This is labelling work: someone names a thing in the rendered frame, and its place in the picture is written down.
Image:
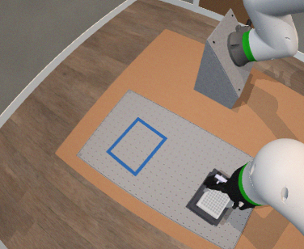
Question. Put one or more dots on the blue tape rectangle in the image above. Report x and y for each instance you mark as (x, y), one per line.
(149, 157)

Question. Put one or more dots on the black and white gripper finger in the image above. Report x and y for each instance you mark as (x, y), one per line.
(234, 205)
(217, 181)

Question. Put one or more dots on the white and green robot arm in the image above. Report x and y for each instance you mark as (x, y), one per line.
(278, 178)

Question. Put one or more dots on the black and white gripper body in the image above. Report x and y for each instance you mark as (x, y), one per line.
(226, 187)

